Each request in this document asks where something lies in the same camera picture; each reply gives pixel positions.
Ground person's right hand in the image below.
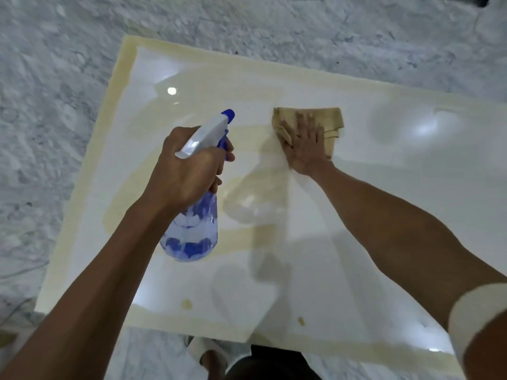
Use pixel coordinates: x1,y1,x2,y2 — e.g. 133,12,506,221
277,112,335,177

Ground person's left hand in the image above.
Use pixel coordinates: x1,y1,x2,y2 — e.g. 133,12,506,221
140,125,236,212

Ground brown cleaning cloth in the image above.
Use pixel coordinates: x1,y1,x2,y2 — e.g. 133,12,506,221
271,107,344,159

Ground blue spray bottle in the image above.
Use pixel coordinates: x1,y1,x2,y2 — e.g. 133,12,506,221
159,109,236,262

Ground person's right forearm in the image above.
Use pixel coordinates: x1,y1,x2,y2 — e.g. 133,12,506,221
313,164,507,333

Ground person's left forearm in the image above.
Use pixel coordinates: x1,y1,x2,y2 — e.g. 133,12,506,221
0,195,175,380

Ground white glossy table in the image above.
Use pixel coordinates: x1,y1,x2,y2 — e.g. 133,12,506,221
34,34,507,378

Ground person's left leg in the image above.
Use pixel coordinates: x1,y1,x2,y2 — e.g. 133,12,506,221
200,350,230,380

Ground person's black shorts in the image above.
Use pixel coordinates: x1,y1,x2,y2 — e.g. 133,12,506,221
226,344,322,380

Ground person's white shirt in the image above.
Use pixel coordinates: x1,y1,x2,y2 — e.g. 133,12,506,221
447,282,507,367

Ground beige slipper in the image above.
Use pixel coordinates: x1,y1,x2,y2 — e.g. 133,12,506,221
186,336,229,367

